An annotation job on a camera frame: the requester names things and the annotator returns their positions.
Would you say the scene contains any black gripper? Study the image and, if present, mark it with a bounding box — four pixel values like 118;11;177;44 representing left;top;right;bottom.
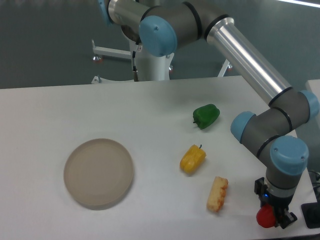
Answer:
254;177;298;229

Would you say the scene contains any red pepper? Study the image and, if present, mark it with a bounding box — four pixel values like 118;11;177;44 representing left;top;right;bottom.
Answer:
256;203;276;228

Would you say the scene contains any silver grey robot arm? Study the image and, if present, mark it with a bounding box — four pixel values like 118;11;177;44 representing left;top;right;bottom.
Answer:
98;0;320;229

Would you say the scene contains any yellow pepper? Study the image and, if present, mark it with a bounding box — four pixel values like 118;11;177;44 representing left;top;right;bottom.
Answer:
179;144;207;175

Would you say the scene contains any green pepper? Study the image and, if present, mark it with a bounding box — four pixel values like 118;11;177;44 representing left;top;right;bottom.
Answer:
192;104;220;130

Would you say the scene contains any black device at right edge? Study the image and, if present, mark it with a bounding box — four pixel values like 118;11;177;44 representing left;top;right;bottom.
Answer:
300;169;320;229

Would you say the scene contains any yellow corn cob piece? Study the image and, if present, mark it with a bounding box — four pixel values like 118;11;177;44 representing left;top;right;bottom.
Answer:
206;176;229;213

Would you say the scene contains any beige round plate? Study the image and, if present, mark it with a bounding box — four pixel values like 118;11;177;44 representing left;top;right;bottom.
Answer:
63;138;135;211

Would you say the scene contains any white robot stand base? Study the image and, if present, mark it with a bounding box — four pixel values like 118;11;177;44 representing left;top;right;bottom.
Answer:
90;39;234;85

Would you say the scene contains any black cable with connector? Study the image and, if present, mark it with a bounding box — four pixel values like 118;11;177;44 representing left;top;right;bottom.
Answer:
131;41;142;82

